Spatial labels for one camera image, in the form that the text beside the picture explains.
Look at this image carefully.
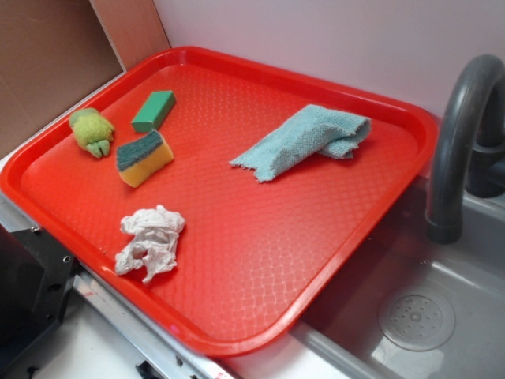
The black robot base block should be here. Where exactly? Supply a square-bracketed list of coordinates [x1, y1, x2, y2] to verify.
[1, 227, 77, 371]

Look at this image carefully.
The green rectangular block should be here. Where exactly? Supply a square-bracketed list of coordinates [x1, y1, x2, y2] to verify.
[132, 90, 176, 133]

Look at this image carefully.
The yellow green scrub sponge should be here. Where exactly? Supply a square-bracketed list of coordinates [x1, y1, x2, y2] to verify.
[116, 129, 174, 188]

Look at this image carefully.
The green plush animal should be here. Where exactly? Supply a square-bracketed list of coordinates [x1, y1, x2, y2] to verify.
[69, 107, 115, 159]

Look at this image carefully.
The light blue cloth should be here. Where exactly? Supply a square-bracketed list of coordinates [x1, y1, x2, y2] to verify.
[230, 104, 372, 183]

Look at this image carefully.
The grey toy faucet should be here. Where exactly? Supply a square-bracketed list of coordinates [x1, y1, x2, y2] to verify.
[425, 54, 504, 244]

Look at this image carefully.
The brown cardboard panel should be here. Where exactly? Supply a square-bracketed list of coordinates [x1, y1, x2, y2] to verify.
[1, 1, 170, 156]

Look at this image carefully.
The grey plastic sink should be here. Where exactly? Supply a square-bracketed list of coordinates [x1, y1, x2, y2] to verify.
[290, 175, 505, 379]

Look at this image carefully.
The crumpled white paper towel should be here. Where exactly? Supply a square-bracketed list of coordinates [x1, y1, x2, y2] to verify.
[114, 205, 185, 284]

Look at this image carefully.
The red plastic tray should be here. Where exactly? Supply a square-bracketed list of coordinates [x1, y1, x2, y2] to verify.
[1, 47, 438, 357]

